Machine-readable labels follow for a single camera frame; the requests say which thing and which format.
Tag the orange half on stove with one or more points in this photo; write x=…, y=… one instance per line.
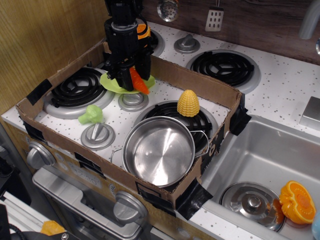
x=143, y=35

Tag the back left black burner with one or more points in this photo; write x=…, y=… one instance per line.
x=157, y=43

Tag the silver faucet base block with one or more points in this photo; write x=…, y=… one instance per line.
x=311, y=114

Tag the silver oven door handle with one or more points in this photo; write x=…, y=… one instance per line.
x=71, y=198

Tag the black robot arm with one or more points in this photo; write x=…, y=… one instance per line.
x=125, y=12

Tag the right oven dial knob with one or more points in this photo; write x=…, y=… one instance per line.
x=128, y=209

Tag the oven dial knob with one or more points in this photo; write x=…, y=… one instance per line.
x=39, y=156
x=128, y=209

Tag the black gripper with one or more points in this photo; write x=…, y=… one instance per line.
x=126, y=53

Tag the back right black burner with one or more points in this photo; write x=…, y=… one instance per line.
x=233, y=68

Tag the front silver stove knob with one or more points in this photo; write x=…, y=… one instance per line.
x=98, y=136

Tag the stainless steel pot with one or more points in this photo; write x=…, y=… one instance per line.
x=159, y=150

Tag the middle silver stove knob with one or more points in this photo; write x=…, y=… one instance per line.
x=133, y=102

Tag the silver faucet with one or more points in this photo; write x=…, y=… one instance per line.
x=310, y=20

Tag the steel pot lid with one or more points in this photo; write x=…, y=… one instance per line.
x=255, y=202

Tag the light green plastic plate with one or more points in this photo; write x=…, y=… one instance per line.
x=112, y=85

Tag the hanging slotted spatula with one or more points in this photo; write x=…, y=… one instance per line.
x=214, y=18

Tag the silver stove knob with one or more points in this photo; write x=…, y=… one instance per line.
x=133, y=102
x=98, y=136
x=187, y=45

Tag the orange toy carrot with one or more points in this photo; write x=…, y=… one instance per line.
x=137, y=82

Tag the left oven dial knob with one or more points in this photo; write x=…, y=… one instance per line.
x=39, y=156

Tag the metal sink basin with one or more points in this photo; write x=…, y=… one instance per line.
x=269, y=154

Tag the green toy broccoli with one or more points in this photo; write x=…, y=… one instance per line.
x=93, y=114

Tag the back silver stove knob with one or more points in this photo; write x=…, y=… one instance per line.
x=187, y=45

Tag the hanging perforated ladle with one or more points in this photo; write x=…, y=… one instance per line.
x=168, y=10

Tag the yellow toy corn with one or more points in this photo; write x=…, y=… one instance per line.
x=188, y=104

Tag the orange half in sink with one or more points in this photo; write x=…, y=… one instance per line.
x=297, y=203

